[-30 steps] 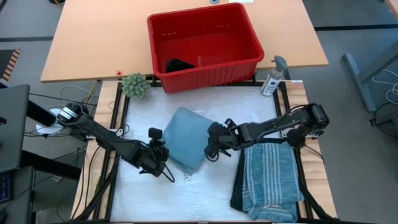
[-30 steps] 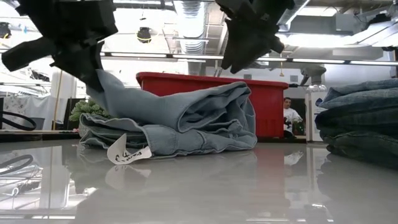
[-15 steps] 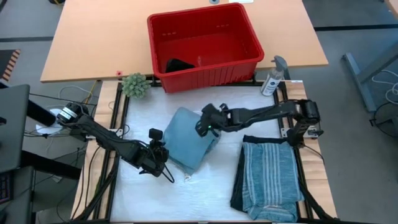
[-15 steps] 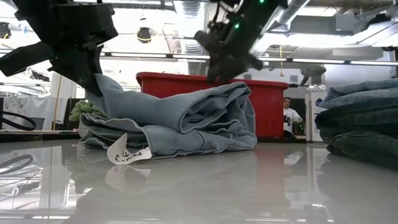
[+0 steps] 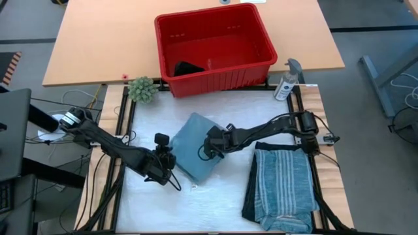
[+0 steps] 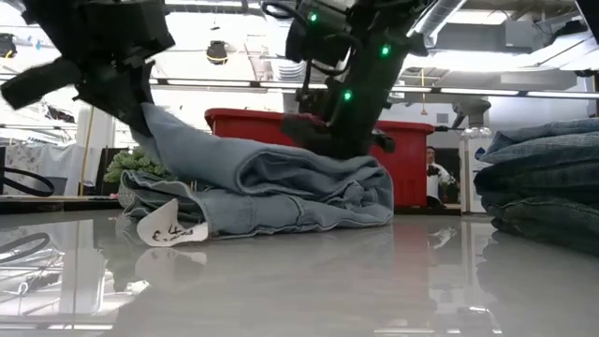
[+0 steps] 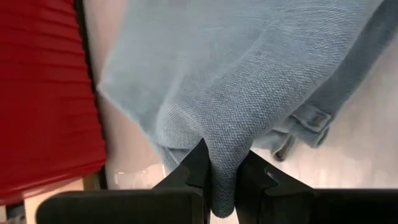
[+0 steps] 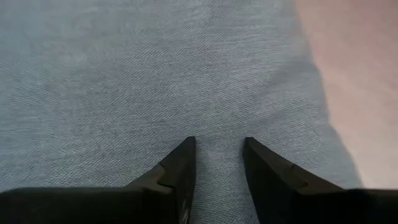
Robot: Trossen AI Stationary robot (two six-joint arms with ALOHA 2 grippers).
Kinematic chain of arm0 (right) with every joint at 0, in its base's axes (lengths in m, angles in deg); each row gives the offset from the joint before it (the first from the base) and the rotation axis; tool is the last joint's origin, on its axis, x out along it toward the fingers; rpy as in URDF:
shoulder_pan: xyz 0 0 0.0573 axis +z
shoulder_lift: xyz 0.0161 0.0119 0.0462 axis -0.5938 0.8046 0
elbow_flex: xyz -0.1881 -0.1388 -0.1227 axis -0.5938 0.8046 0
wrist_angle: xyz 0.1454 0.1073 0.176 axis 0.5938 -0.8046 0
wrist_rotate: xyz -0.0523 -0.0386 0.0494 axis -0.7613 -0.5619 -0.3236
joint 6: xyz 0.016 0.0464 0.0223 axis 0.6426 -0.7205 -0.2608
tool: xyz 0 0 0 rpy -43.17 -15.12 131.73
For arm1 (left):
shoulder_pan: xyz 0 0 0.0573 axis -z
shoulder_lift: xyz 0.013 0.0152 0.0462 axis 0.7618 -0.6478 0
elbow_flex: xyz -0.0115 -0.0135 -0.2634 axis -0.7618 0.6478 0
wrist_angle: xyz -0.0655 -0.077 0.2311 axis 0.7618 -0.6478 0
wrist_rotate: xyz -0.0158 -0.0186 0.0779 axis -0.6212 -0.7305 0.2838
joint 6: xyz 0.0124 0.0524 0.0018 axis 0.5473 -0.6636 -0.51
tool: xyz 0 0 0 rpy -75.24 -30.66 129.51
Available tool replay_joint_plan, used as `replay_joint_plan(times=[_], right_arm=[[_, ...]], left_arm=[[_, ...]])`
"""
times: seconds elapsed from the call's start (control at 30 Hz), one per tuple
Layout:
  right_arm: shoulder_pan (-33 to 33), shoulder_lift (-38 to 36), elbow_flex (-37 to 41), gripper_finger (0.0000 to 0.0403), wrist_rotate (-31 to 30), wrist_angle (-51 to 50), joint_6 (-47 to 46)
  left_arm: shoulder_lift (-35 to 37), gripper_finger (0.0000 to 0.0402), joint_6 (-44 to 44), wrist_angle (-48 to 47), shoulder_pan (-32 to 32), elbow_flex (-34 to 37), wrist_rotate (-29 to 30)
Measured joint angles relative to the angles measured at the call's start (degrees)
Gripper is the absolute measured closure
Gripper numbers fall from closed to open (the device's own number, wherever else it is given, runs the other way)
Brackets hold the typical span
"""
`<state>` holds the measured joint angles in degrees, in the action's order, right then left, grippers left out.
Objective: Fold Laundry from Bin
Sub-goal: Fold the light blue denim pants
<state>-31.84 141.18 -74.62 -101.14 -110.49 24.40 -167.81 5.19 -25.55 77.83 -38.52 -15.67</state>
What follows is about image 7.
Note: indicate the light blue jeans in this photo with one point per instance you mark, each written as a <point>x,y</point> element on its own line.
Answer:
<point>233,77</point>

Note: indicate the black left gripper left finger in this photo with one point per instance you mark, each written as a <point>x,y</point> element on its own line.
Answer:
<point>124,207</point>

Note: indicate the red plastic laundry bin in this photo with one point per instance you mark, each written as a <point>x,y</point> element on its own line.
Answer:
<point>40,93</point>

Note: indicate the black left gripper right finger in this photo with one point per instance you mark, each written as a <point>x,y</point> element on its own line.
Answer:
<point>311,208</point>

